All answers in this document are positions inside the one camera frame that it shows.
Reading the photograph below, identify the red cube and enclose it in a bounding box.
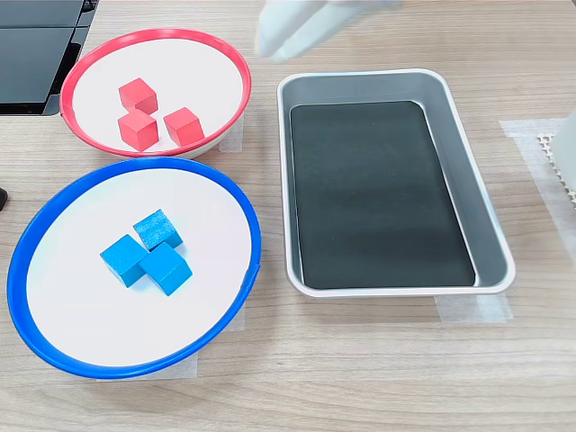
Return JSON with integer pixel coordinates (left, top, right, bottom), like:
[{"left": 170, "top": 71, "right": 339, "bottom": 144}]
[
  {"left": 116, "top": 109, "right": 159, "bottom": 153},
  {"left": 162, "top": 105, "right": 205, "bottom": 148},
  {"left": 118, "top": 76, "right": 159, "bottom": 116}
]

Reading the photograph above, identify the blue cube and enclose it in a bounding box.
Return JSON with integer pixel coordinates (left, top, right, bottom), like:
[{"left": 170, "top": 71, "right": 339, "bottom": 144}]
[
  {"left": 99, "top": 233, "right": 150, "bottom": 290},
  {"left": 138, "top": 241, "right": 194, "bottom": 297},
  {"left": 132, "top": 208, "right": 185, "bottom": 253}
]

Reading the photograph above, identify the red-rimmed white plate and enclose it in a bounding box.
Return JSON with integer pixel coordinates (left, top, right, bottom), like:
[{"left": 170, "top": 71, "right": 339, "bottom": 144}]
[{"left": 59, "top": 28, "right": 253, "bottom": 159}]

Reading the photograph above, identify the black tray mat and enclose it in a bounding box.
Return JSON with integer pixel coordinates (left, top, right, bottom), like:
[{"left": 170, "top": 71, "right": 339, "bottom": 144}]
[{"left": 289, "top": 100, "right": 477, "bottom": 291}]

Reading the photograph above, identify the black glossy electronic device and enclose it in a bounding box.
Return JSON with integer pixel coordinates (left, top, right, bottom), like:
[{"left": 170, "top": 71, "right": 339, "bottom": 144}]
[{"left": 0, "top": 0, "right": 101, "bottom": 117}]

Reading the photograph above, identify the steel tray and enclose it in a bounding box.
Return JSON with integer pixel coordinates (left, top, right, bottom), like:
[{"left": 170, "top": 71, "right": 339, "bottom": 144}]
[{"left": 276, "top": 67, "right": 518, "bottom": 300}]

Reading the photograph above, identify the blue-rimmed white plate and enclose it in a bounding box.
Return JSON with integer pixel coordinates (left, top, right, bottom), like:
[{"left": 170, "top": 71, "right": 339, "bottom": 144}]
[{"left": 5, "top": 156, "right": 263, "bottom": 380}]

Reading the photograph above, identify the pale perforated base plate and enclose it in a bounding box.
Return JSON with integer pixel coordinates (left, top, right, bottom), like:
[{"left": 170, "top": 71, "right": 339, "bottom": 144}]
[{"left": 535, "top": 132, "right": 576, "bottom": 211}]

